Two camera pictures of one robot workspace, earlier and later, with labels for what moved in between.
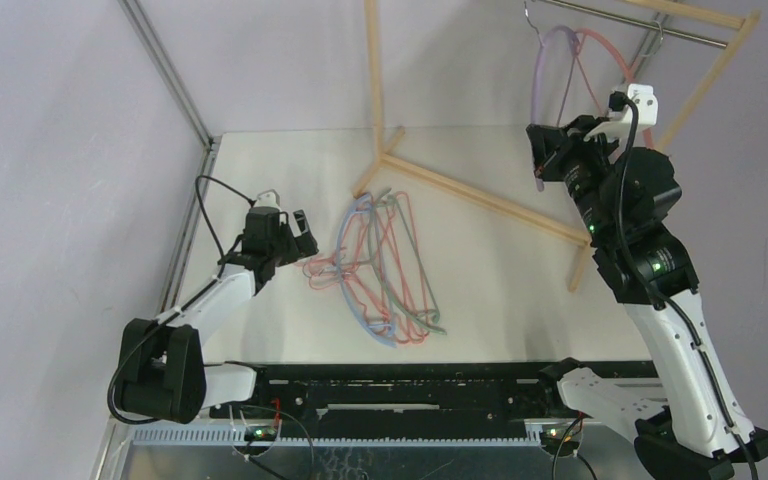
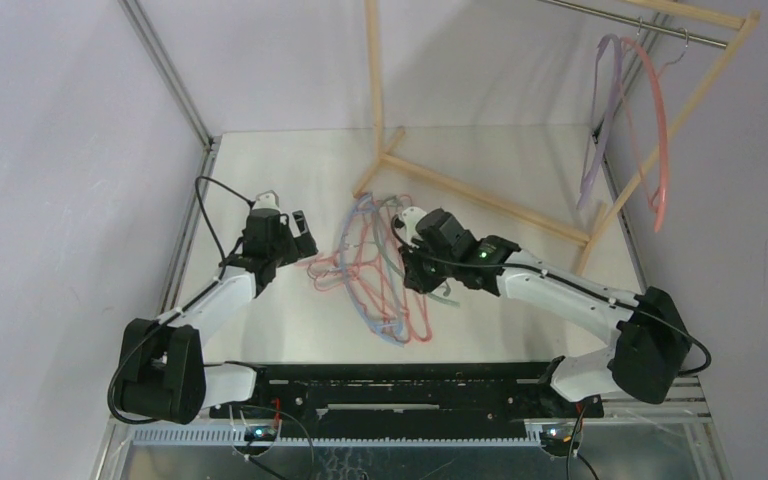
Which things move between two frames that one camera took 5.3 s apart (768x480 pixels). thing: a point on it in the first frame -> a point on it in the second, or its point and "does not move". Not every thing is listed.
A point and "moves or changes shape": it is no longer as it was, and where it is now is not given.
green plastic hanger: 432,326 moves or changes shape
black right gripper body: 549,148 -> 413,266
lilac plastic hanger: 537,82 -> 614,94
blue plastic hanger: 384,332 does not move
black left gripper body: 287,248 does not move
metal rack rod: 596,13 does not move
